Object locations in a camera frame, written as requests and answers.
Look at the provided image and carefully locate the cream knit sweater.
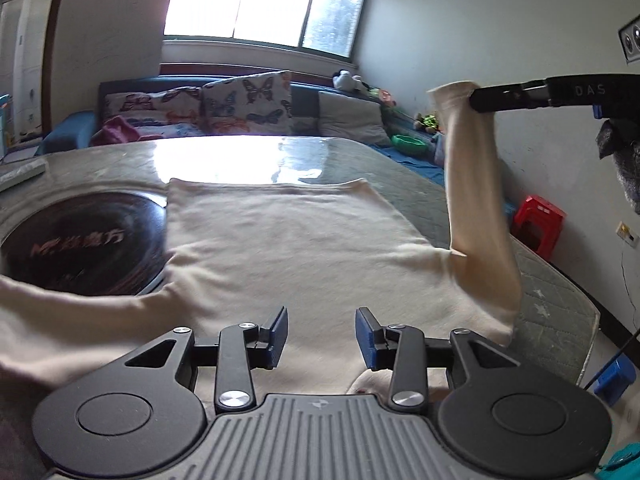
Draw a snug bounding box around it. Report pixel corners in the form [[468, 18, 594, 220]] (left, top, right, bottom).
[[1, 81, 522, 393]]

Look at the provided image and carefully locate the teal sleeve right forearm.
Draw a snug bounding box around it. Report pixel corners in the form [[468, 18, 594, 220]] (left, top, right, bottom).
[[596, 442, 640, 480]]

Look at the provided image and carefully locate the right grey knit gloved hand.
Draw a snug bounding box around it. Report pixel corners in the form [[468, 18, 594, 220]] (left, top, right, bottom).
[[596, 119, 640, 214]]

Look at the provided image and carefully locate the green yellow plush toy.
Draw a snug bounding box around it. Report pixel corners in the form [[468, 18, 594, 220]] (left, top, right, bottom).
[[413, 113, 440, 134]]

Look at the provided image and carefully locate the green plastic bowl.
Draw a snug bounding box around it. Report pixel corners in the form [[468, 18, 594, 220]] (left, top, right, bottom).
[[392, 134, 428, 157]]

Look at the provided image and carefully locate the grey quilted star tablecloth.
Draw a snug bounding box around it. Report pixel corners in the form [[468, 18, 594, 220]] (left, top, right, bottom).
[[1, 136, 599, 382]]

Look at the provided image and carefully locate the blue power adapter box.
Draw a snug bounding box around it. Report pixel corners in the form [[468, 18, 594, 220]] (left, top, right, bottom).
[[593, 354, 637, 408]]

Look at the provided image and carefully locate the red plastic stool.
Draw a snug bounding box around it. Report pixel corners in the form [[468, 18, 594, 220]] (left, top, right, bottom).
[[511, 195, 566, 261]]

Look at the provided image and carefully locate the white plush toy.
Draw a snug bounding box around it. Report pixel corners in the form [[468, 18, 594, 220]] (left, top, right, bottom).
[[332, 70, 369, 93]]

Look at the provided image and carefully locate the grey plain cushion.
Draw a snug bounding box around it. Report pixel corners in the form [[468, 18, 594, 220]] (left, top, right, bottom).
[[318, 91, 392, 146]]

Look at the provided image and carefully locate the black round induction cooktop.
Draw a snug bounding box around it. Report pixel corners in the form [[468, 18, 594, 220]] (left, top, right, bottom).
[[1, 191, 166, 297]]

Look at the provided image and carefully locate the window with purple blind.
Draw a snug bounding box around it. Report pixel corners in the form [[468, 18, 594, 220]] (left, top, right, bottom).
[[164, 0, 364, 58]]

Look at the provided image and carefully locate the butterfly print cushion right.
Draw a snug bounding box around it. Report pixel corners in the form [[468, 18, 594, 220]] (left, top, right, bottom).
[[202, 72, 292, 136]]

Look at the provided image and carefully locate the butterfly print cushion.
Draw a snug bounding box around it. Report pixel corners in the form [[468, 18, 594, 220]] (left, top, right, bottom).
[[103, 87, 203, 138], [202, 72, 292, 136]]

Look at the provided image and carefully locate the grey remote control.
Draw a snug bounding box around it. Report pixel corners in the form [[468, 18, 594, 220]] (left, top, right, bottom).
[[0, 159, 48, 193]]

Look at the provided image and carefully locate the magenta cloth on sofa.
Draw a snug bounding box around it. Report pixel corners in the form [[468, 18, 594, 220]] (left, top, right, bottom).
[[90, 116, 141, 146]]

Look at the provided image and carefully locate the butterfly print cushion left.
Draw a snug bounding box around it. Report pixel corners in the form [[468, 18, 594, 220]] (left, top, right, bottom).
[[103, 87, 203, 138]]

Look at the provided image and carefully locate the blue sofa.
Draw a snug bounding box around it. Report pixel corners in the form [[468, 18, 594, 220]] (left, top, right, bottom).
[[36, 75, 445, 186]]

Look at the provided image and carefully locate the blue white box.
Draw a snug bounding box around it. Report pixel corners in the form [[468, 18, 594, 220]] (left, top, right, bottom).
[[0, 93, 12, 157]]

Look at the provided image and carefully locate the wall power socket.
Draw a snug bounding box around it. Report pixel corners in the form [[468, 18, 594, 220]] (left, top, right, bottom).
[[618, 16, 640, 64]]

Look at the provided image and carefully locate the black cable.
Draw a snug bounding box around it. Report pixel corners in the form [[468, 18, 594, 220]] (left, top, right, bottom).
[[581, 326, 640, 391]]

